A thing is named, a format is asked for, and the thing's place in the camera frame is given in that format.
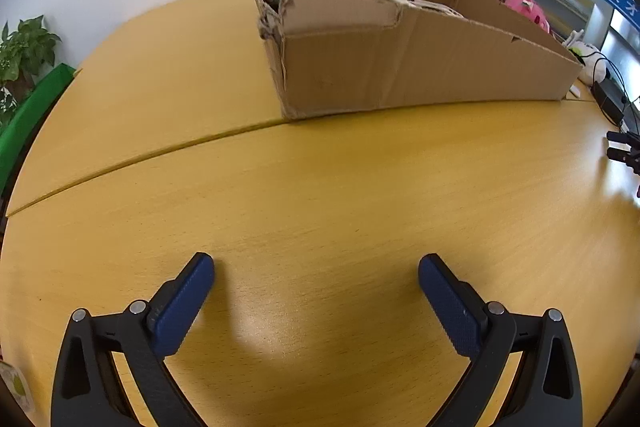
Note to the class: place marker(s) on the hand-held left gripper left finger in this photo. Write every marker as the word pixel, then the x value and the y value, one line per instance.
pixel 182 307

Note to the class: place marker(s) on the cream flat object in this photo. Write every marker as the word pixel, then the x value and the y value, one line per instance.
pixel 417 3

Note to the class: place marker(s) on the green board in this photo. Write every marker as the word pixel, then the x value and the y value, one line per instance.
pixel 30 117

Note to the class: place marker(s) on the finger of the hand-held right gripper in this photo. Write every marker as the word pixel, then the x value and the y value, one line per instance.
pixel 620 137
pixel 622 154

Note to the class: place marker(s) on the brown cardboard box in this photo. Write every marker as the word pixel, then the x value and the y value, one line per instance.
pixel 400 62

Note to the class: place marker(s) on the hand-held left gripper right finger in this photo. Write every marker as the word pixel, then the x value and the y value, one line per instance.
pixel 452 307

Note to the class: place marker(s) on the green potted plant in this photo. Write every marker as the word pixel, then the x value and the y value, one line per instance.
pixel 25 52

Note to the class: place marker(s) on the white packet green print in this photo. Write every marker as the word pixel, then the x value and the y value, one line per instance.
pixel 15 382

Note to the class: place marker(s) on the pink plush toy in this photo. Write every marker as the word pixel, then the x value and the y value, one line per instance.
pixel 527 6

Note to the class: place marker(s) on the white plush toy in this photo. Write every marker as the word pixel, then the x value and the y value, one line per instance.
pixel 582 52

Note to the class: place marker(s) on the white flat strip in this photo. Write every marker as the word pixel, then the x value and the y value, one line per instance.
pixel 574 92

